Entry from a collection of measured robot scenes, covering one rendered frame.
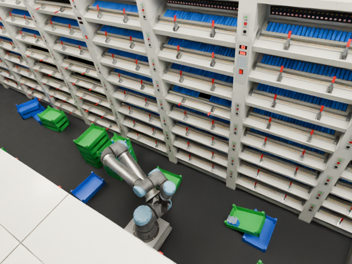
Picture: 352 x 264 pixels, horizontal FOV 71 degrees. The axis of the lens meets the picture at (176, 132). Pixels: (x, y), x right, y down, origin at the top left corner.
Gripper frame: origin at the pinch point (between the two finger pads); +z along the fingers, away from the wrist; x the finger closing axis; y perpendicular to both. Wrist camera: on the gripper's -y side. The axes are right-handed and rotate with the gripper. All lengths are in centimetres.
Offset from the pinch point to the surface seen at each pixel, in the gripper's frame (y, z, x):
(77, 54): 142, -21, 83
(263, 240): -26, 8, -91
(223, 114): 52, -60, -40
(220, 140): 51, -26, -51
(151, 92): 91, -34, 12
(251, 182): 25, 2, -88
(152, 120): 89, 5, 5
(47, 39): 165, -16, 115
